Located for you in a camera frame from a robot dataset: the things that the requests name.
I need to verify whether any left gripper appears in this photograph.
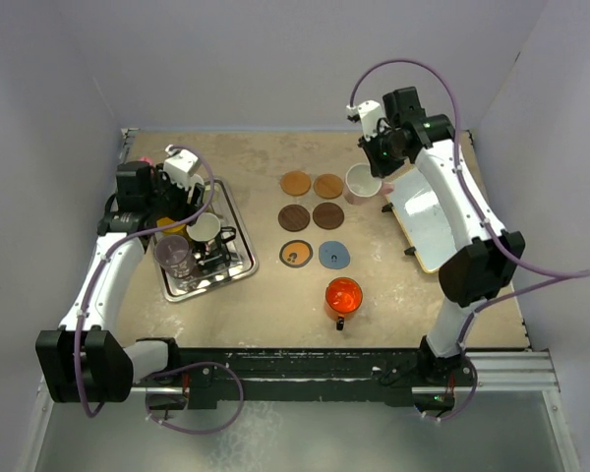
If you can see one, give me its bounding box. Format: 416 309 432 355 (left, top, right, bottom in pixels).
146 164 204 226

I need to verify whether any pink mug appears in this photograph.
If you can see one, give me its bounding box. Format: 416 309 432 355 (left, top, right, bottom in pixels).
343 163 394 206

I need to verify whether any silver metal tray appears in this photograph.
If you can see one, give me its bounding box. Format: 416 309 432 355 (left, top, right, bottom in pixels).
155 177 259 303

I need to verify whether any dark wood coaster bottom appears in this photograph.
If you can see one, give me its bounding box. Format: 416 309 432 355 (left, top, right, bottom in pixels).
313 202 345 230

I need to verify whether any dark wood coaster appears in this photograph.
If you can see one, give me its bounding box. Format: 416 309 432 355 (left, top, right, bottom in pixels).
277 204 311 232
313 202 345 230

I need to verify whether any dark wood coaster top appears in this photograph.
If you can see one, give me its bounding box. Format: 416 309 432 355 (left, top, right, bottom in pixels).
277 204 311 232

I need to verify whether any orange black face coaster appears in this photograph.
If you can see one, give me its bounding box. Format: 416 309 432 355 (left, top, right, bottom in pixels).
278 240 314 268

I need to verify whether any blue face coaster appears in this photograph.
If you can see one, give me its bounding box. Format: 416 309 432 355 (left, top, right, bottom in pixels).
319 241 351 270

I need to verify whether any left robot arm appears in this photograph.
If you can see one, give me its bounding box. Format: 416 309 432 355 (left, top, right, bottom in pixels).
35 149 214 417

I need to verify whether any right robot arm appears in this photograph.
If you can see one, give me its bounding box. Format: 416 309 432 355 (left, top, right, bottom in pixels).
347 88 525 384

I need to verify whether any green mug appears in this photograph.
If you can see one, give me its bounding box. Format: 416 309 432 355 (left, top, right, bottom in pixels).
203 182 222 204

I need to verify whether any yellow mug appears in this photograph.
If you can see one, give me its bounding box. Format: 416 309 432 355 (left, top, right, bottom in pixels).
156 217 187 238

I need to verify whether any black and white mug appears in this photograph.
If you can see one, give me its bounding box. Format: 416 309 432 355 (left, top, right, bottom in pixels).
187 212 237 262

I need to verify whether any orange mug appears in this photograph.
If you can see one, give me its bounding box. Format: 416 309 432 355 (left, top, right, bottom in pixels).
324 277 363 331

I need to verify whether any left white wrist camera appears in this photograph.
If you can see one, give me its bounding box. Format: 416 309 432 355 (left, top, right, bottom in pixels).
163 145 204 191

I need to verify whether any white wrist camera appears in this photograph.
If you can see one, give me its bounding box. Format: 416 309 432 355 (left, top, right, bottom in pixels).
163 145 204 191
346 100 388 141

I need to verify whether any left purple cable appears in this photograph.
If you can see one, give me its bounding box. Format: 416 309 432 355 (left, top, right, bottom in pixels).
74 144 245 437

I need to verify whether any purple cable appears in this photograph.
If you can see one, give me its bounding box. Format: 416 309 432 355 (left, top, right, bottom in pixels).
74 144 245 437
347 58 590 424

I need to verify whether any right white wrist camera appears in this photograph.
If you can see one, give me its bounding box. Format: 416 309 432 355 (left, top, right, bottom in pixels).
346 100 388 141

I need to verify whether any white board wooden frame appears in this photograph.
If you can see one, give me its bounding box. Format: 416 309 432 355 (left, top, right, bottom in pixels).
382 168 456 273

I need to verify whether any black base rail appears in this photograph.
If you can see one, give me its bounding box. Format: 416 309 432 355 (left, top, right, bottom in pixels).
140 348 476 409

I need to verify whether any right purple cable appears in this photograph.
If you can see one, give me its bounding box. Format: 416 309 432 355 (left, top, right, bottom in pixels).
347 58 590 424

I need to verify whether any aluminium frame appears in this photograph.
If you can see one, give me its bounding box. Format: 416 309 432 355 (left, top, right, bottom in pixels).
22 132 580 471

